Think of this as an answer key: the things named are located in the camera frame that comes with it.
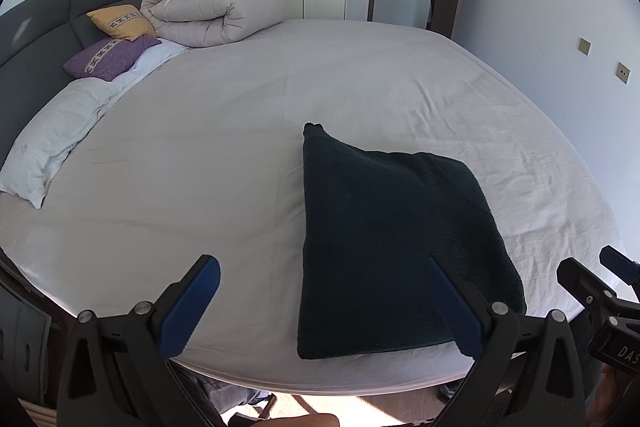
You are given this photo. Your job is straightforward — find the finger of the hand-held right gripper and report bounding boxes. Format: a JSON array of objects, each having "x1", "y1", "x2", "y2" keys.
[
  {"x1": 599, "y1": 245, "x2": 640, "y2": 285},
  {"x1": 556, "y1": 257, "x2": 618, "y2": 308}
]

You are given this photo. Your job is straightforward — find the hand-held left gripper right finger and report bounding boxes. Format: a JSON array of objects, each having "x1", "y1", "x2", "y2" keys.
[{"x1": 425, "y1": 256, "x2": 586, "y2": 427}]

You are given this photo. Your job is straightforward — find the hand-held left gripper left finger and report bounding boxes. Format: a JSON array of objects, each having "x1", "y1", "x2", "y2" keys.
[{"x1": 56, "y1": 254, "x2": 222, "y2": 427}]

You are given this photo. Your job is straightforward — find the person's right hand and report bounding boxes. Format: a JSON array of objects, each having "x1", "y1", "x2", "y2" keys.
[{"x1": 587, "y1": 362, "x2": 631, "y2": 427}]

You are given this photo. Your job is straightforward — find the grey cloth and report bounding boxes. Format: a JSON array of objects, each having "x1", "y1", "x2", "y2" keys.
[{"x1": 190, "y1": 372, "x2": 273, "y2": 414}]

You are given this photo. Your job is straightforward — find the person's leg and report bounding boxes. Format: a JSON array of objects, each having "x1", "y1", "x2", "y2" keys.
[{"x1": 280, "y1": 413, "x2": 341, "y2": 427}]

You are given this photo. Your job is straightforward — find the bed with white sheet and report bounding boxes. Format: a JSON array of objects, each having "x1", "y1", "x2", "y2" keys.
[{"x1": 0, "y1": 18, "x2": 628, "y2": 396}]

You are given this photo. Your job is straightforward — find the grey bedside cabinet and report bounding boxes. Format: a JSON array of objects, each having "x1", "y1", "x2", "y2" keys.
[{"x1": 0, "y1": 277, "x2": 53, "y2": 408}]

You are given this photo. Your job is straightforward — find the large white pillow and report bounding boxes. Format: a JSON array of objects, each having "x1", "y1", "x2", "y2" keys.
[{"x1": 0, "y1": 77, "x2": 119, "y2": 210}]

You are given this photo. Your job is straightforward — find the flat white pillow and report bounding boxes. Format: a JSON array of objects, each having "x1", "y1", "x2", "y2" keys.
[{"x1": 112, "y1": 41, "x2": 194, "y2": 84}]

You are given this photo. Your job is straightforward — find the purple patterned pillow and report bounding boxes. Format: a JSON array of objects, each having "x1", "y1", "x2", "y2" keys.
[{"x1": 63, "y1": 34, "x2": 162, "y2": 82}]

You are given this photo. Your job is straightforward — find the yellow patterned pillow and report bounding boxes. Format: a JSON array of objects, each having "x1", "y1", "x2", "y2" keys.
[{"x1": 86, "y1": 5, "x2": 157, "y2": 42}]

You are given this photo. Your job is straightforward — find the folded beige duvet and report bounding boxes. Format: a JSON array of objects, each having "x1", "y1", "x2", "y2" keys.
[{"x1": 140, "y1": 0, "x2": 285, "y2": 49}]

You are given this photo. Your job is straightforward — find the grey padded headboard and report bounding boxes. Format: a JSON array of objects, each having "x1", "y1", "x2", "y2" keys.
[{"x1": 0, "y1": 0, "x2": 168, "y2": 160}]

